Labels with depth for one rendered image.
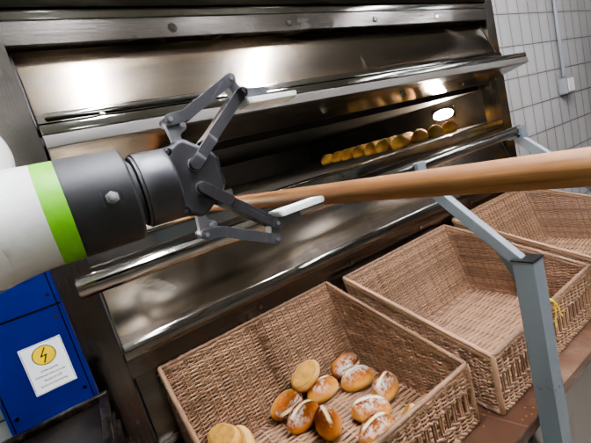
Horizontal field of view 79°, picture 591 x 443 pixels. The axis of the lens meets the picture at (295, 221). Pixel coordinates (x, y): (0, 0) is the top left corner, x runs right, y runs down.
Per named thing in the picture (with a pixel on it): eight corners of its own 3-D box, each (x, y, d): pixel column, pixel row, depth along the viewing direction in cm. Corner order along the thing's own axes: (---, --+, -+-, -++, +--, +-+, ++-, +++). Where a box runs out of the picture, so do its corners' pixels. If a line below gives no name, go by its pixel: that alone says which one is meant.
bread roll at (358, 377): (368, 372, 108) (364, 355, 107) (380, 383, 101) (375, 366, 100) (339, 385, 105) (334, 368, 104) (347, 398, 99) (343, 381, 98)
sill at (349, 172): (88, 265, 87) (82, 250, 86) (491, 129, 177) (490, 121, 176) (89, 268, 82) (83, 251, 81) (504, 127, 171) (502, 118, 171)
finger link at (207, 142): (190, 177, 41) (178, 170, 40) (237, 100, 44) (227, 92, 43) (200, 172, 38) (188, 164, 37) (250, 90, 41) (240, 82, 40)
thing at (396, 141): (318, 166, 207) (316, 156, 206) (376, 148, 231) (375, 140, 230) (400, 148, 155) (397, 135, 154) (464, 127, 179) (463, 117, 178)
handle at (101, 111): (53, 141, 69) (54, 143, 71) (212, 113, 86) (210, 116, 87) (42, 112, 69) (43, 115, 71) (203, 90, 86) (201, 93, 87)
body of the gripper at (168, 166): (115, 157, 39) (197, 140, 43) (142, 232, 40) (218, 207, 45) (124, 144, 32) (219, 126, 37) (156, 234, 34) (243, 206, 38)
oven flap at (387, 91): (46, 148, 65) (57, 177, 83) (528, 61, 154) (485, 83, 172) (41, 135, 65) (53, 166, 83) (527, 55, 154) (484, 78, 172)
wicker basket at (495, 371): (357, 352, 121) (338, 276, 116) (456, 286, 149) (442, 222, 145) (506, 421, 80) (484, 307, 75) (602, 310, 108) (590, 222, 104)
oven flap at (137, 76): (41, 136, 76) (12, 57, 79) (493, 62, 165) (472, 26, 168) (37, 124, 73) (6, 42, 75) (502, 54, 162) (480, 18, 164)
